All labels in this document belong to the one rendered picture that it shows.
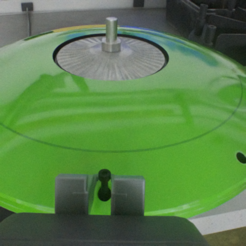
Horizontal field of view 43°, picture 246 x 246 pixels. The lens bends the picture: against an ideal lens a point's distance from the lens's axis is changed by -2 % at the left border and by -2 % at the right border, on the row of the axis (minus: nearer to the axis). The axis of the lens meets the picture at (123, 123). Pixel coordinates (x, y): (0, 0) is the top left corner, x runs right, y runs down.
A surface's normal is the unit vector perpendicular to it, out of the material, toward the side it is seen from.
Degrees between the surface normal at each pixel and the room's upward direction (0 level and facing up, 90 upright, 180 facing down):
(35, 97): 14
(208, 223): 90
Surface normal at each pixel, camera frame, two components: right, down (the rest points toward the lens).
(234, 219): 0.22, 0.58
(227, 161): 0.26, -0.53
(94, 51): -0.15, -0.77
